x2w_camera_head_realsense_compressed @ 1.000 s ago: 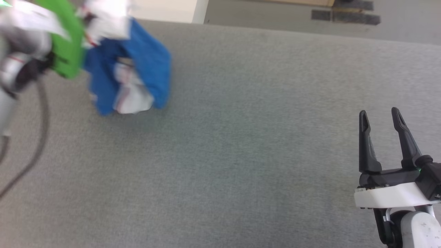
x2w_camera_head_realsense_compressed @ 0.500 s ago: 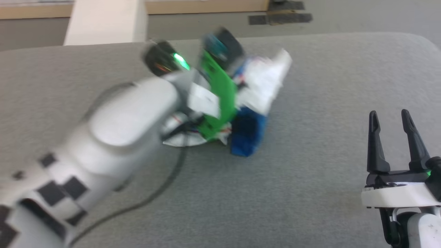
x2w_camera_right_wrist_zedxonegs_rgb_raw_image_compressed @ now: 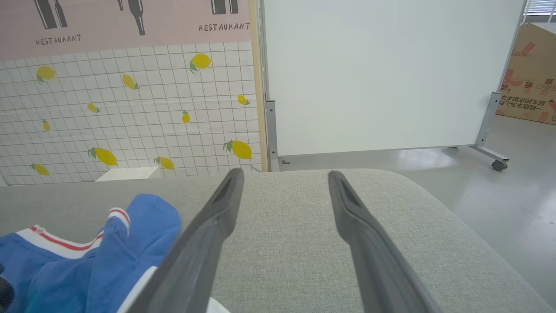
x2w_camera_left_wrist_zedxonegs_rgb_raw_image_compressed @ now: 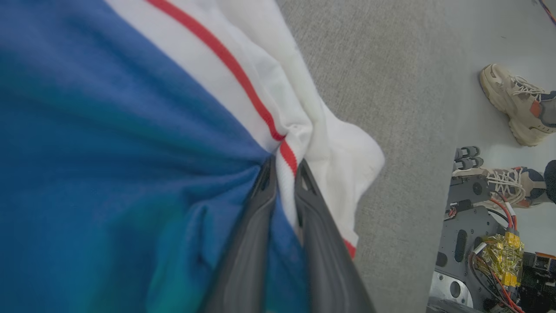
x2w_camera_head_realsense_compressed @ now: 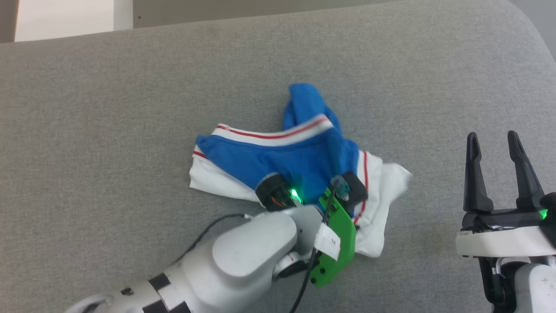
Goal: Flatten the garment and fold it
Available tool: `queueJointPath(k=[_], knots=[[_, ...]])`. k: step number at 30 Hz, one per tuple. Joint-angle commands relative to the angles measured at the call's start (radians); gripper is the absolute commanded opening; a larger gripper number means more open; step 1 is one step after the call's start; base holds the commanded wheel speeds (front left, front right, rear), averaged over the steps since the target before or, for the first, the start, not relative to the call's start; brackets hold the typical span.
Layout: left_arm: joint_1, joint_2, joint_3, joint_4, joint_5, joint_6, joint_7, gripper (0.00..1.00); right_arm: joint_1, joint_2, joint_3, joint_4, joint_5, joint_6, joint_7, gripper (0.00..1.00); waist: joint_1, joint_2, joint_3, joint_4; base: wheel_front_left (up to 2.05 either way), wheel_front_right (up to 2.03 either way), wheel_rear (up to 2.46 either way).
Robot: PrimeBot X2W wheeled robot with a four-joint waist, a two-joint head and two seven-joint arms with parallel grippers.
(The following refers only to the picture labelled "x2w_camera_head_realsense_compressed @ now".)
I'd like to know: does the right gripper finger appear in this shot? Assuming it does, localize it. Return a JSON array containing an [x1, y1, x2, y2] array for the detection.
[[507, 130, 545, 210], [463, 133, 494, 213]]

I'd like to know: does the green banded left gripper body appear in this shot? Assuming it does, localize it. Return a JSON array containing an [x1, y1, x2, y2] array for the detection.
[[255, 172, 369, 288]]

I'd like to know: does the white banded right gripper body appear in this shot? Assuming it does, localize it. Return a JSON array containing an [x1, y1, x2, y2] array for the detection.
[[455, 193, 556, 260]]

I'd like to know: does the blue white sports jersey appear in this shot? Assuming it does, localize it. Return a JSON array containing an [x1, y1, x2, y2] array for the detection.
[[189, 83, 413, 259]]

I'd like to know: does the grey fabric sofa seat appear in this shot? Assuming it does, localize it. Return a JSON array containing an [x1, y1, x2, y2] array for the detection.
[[0, 0, 556, 313]]

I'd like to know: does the white square pillar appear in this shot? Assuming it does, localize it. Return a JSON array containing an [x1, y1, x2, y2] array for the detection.
[[14, 0, 133, 43]]

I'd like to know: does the white paper cable label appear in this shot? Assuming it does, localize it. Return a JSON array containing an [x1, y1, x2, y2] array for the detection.
[[314, 222, 341, 261]]

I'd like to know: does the left gripper teal plug cable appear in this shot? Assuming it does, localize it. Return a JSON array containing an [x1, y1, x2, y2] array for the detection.
[[289, 176, 351, 313]]

